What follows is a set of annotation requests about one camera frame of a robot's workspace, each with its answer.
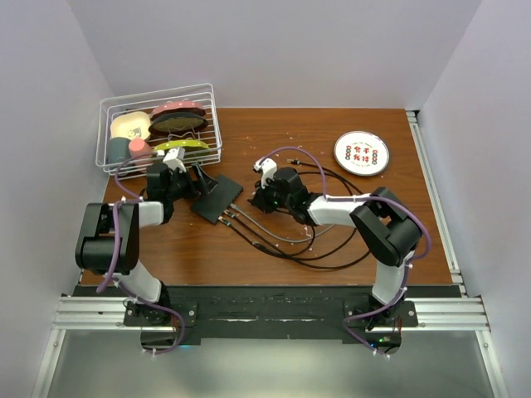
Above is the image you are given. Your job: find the aluminium frame rail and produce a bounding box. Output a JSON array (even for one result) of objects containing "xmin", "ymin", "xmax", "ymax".
[{"xmin": 31, "ymin": 111, "xmax": 509, "ymax": 398}]

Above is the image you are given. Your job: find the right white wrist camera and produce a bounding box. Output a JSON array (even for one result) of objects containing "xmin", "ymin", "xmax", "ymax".
[{"xmin": 253, "ymin": 158, "xmax": 277, "ymax": 188}]

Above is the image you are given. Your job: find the red dotted plate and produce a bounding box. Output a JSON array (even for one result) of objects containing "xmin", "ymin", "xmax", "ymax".
[{"xmin": 149, "ymin": 99, "xmax": 207, "ymax": 120}]

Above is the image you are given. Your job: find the pink cup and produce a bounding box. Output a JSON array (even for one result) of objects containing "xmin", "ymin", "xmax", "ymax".
[{"xmin": 128, "ymin": 138, "xmax": 155, "ymax": 174}]

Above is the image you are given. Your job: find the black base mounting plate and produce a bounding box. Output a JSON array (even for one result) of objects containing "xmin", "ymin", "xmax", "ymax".
[{"xmin": 124, "ymin": 284, "xmax": 419, "ymax": 347}]

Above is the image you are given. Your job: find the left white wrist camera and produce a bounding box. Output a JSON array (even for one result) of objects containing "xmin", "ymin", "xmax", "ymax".
[{"xmin": 163, "ymin": 147, "xmax": 187, "ymax": 172}]

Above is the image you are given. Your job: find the dark brown round plate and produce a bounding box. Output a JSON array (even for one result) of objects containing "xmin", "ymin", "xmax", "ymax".
[{"xmin": 149, "ymin": 112, "xmax": 208, "ymax": 136}]

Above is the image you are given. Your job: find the white wire dish rack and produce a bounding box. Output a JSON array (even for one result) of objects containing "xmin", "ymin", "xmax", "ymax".
[{"xmin": 95, "ymin": 83, "xmax": 222, "ymax": 178}]

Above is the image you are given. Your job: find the black network switch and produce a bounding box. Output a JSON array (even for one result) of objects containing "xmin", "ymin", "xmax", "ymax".
[{"xmin": 190, "ymin": 174, "xmax": 244, "ymax": 225}]

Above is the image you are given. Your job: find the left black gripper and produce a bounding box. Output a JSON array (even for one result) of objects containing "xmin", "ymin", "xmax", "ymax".
[{"xmin": 166, "ymin": 163, "xmax": 217, "ymax": 201}]

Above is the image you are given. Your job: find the dark grey cup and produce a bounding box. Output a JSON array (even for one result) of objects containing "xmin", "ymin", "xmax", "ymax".
[{"xmin": 107, "ymin": 137, "xmax": 130, "ymax": 165}]

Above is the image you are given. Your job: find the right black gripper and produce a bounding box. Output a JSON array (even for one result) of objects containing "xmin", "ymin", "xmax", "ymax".
[{"xmin": 252, "ymin": 175, "xmax": 293, "ymax": 215}]

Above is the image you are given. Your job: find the grey ethernet cable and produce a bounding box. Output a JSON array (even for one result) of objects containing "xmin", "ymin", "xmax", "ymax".
[{"xmin": 230, "ymin": 202, "xmax": 337, "ymax": 244}]

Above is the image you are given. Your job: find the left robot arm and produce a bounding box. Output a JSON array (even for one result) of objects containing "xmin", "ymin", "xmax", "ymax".
[{"xmin": 75, "ymin": 163, "xmax": 218, "ymax": 327}]

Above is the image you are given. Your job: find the long black ethernet cable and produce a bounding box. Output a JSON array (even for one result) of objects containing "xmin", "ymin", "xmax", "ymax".
[{"xmin": 217, "ymin": 157, "xmax": 374, "ymax": 271}]

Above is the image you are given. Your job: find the beige square plate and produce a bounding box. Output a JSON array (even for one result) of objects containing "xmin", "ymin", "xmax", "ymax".
[{"xmin": 110, "ymin": 111, "xmax": 151, "ymax": 141}]

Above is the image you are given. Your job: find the white round printed plate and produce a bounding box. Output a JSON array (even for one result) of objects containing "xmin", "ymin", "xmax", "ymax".
[{"xmin": 333, "ymin": 131, "xmax": 391, "ymax": 177}]

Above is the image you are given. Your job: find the yellow green dotted plate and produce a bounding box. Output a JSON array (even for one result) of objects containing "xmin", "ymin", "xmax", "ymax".
[{"xmin": 152, "ymin": 139, "xmax": 211, "ymax": 159}]

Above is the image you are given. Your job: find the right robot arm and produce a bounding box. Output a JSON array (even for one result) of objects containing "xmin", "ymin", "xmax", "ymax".
[{"xmin": 251, "ymin": 158, "xmax": 431, "ymax": 326}]

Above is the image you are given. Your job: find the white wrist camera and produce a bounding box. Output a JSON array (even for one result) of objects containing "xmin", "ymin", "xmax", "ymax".
[
  {"xmin": 253, "ymin": 158, "xmax": 277, "ymax": 188},
  {"xmin": 163, "ymin": 147, "xmax": 187, "ymax": 172}
]

